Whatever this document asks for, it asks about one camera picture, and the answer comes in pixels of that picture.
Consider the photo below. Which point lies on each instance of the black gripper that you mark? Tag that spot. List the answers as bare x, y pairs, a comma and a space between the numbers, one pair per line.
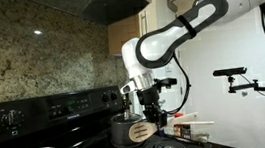
151, 105

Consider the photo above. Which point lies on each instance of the slotted wooden spatula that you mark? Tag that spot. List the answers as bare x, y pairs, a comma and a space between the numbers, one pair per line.
140, 132

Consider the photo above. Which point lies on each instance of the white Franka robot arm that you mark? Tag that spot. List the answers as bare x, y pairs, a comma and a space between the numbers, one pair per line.
168, 36

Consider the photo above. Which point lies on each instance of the black electric stove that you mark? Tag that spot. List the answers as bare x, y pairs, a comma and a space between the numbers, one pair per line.
28, 129

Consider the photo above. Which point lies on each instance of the red lid plastic jar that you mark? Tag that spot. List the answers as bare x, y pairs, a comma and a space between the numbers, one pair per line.
182, 130

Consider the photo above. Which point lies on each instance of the solid wooden spoon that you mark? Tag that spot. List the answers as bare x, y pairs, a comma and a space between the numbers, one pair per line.
184, 117

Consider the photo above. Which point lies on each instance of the dark pot with glass lid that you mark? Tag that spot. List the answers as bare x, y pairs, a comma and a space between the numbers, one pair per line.
122, 132

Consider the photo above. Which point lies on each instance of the dark range hood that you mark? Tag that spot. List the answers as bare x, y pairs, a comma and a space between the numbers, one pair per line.
97, 4

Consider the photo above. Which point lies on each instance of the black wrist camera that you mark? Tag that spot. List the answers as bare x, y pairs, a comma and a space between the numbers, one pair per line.
166, 82

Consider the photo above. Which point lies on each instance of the black bar camera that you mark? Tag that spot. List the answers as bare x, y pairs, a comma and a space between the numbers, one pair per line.
229, 71

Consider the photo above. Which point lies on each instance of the wooden wall cabinet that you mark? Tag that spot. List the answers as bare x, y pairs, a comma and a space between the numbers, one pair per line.
124, 34

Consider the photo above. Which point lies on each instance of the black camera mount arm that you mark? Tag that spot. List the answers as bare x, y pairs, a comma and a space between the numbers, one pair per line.
261, 87

